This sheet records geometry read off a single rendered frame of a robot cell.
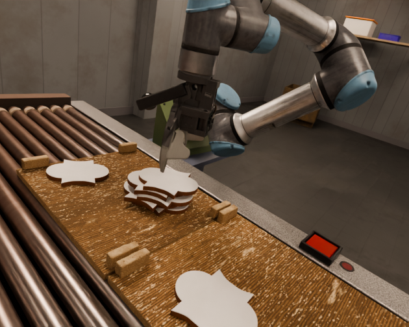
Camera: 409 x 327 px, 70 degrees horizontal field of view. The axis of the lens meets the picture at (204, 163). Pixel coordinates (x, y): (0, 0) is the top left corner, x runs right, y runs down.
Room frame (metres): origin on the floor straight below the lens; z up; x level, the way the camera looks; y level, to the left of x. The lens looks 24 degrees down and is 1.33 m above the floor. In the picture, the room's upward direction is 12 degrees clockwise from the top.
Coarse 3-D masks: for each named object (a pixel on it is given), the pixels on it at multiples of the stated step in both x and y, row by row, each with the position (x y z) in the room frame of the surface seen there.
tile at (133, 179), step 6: (132, 174) 0.62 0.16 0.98; (138, 174) 0.63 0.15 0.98; (132, 180) 0.59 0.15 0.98; (138, 180) 0.60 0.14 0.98; (132, 186) 0.58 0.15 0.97; (138, 186) 0.57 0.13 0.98; (138, 192) 0.56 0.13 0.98; (144, 192) 0.56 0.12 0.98; (150, 192) 0.56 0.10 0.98; (156, 192) 0.56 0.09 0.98; (162, 198) 0.56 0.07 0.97
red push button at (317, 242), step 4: (312, 236) 0.61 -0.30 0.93; (316, 236) 0.61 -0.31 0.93; (308, 240) 0.58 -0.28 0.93; (312, 240) 0.59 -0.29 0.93; (316, 240) 0.59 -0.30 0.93; (320, 240) 0.59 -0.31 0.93; (324, 240) 0.60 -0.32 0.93; (308, 244) 0.57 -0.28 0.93; (312, 244) 0.57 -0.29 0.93; (316, 244) 0.58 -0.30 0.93; (320, 244) 0.58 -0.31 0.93; (324, 244) 0.58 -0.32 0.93; (328, 244) 0.59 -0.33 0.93; (316, 248) 0.56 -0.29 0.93; (320, 248) 0.56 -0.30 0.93; (324, 248) 0.56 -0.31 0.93; (328, 248) 0.57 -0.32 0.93; (332, 248) 0.57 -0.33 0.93; (336, 248) 0.58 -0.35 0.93; (324, 252) 0.55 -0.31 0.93; (328, 252) 0.55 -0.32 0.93; (332, 252) 0.56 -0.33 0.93; (328, 256) 0.54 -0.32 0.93
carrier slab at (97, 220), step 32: (96, 160) 0.74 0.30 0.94; (128, 160) 0.78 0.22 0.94; (32, 192) 0.54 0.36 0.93; (64, 192) 0.55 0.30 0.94; (96, 192) 0.58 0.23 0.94; (64, 224) 0.45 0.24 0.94; (96, 224) 0.47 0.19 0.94; (128, 224) 0.49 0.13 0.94; (160, 224) 0.51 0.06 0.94; (192, 224) 0.54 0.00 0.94; (96, 256) 0.39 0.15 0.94
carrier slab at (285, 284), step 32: (224, 224) 0.56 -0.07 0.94; (160, 256) 0.42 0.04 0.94; (192, 256) 0.44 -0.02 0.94; (224, 256) 0.46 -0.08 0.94; (256, 256) 0.48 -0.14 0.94; (288, 256) 0.50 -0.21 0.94; (128, 288) 0.34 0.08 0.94; (160, 288) 0.35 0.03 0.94; (256, 288) 0.39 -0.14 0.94; (288, 288) 0.41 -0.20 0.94; (320, 288) 0.43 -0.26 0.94; (352, 288) 0.45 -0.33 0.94; (160, 320) 0.29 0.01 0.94; (288, 320) 0.34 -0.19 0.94; (320, 320) 0.36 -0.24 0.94; (352, 320) 0.37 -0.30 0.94; (384, 320) 0.39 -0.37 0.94
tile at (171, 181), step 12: (156, 168) 0.66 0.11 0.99; (168, 168) 0.67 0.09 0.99; (144, 180) 0.59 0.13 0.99; (156, 180) 0.59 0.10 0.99; (168, 180) 0.61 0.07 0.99; (180, 180) 0.62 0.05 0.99; (192, 180) 0.63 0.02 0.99; (168, 192) 0.56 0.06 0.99; (180, 192) 0.57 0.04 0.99; (192, 192) 0.58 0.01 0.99
